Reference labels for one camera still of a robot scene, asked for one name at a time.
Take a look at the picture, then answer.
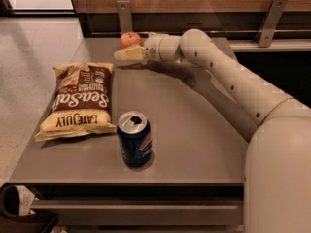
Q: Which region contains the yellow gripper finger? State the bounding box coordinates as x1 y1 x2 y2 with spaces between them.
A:
114 45 146 61
148 32 168 38

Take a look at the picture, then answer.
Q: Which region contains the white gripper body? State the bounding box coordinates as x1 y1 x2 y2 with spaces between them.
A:
144 35 183 62

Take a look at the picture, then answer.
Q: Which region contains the red apple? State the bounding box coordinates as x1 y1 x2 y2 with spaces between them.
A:
121 31 142 48

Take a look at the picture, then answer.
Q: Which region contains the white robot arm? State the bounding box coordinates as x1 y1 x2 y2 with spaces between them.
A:
114 29 311 233

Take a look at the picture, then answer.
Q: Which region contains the blue Pepsi can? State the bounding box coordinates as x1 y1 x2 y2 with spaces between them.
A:
117 111 152 167

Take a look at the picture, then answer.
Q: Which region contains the Late July chips bag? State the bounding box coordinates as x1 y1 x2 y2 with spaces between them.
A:
35 62 116 141

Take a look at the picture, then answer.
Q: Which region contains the grey metal bracket left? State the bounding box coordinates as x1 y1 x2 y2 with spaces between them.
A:
117 0 133 34

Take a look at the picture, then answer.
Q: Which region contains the grey metal bracket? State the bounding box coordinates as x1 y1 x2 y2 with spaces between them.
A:
117 0 133 34
256 0 288 48

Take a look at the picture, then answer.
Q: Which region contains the wooden wall cabinet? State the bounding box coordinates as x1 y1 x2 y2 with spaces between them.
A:
72 0 311 39

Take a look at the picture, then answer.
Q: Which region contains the grey metal bracket right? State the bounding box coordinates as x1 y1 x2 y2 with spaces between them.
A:
256 0 288 48

